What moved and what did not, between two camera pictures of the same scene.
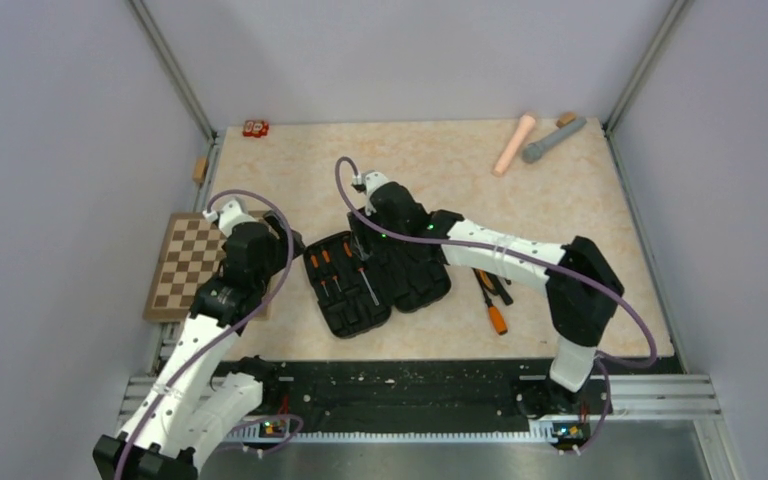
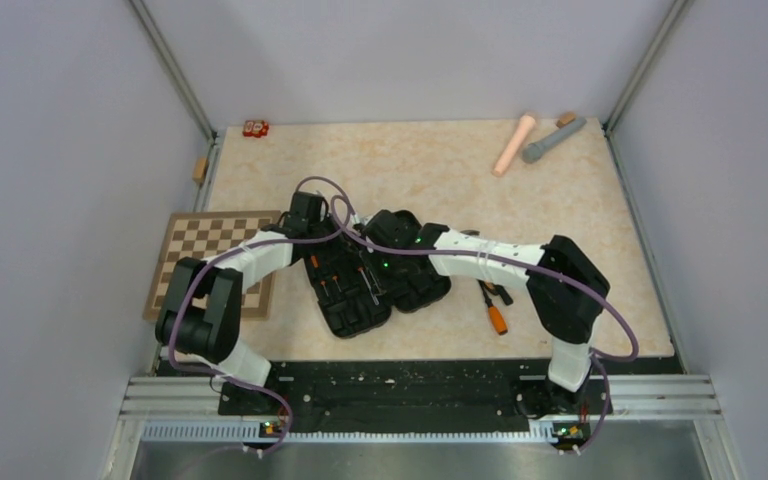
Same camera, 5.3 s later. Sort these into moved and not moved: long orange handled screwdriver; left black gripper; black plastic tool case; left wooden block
Moved: left black gripper
Not moved: left wooden block; long orange handled screwdriver; black plastic tool case
